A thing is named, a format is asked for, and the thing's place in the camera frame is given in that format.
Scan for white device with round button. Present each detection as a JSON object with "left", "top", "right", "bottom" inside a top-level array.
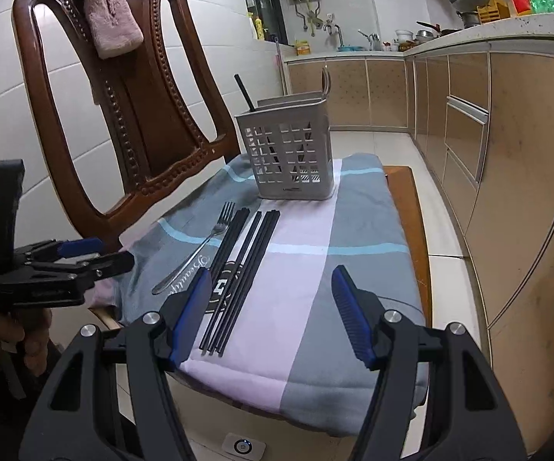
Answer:
[{"left": 222, "top": 433, "right": 267, "bottom": 461}]

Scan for pink towel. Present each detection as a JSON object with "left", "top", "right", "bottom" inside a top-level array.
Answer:
[{"left": 66, "top": 0, "right": 144, "bottom": 60}]

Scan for black frying pan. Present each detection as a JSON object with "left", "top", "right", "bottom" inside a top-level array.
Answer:
[{"left": 416, "top": 22, "right": 462, "bottom": 41}]

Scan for silver fork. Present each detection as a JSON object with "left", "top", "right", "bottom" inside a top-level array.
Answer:
[{"left": 152, "top": 201, "right": 236, "bottom": 296}]

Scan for person's left hand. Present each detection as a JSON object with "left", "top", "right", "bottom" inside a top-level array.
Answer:
[{"left": 0, "top": 307, "right": 52, "bottom": 380}]

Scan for speckled white countertop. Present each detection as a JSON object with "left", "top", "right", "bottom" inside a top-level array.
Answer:
[{"left": 281, "top": 13, "right": 554, "bottom": 61}]

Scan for beige kitchen cabinets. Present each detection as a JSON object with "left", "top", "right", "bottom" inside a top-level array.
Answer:
[{"left": 284, "top": 41, "right": 554, "bottom": 395}]

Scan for yellow plastic rack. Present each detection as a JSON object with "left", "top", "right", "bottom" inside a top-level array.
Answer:
[{"left": 477, "top": 0, "right": 513, "bottom": 24}]

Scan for grey pink checked cloth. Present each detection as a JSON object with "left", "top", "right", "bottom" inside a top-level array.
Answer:
[{"left": 89, "top": 153, "right": 428, "bottom": 438}]

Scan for grey plastic utensil basket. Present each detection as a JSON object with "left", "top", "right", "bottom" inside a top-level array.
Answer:
[{"left": 235, "top": 68, "right": 339, "bottom": 201}]

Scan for wooden table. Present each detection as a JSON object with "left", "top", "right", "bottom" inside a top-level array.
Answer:
[{"left": 87, "top": 166, "right": 433, "bottom": 332}]

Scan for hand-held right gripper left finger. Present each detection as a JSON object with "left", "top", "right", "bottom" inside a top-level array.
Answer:
[{"left": 18, "top": 268, "right": 215, "bottom": 461}]

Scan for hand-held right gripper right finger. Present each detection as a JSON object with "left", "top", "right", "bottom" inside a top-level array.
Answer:
[{"left": 331, "top": 264, "right": 529, "bottom": 461}]

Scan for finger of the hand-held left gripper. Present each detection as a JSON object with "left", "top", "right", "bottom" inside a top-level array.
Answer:
[
  {"left": 13, "top": 237, "right": 106, "bottom": 262},
  {"left": 51, "top": 251, "right": 136, "bottom": 282}
]

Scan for carved wooden chair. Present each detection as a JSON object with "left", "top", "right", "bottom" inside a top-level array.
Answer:
[{"left": 12, "top": 0, "right": 241, "bottom": 255}]

